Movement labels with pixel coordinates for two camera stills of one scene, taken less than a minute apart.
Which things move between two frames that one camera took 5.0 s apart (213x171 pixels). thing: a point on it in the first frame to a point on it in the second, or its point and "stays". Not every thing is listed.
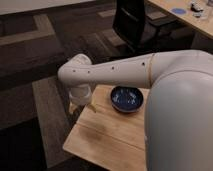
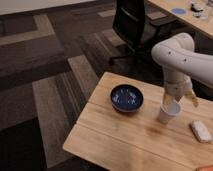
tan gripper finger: [92, 108] to [193, 98]
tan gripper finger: [72, 107] to [166, 100]
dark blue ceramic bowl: [126, 98] stays
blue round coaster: [179, 11] stays
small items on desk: [196, 9] stays
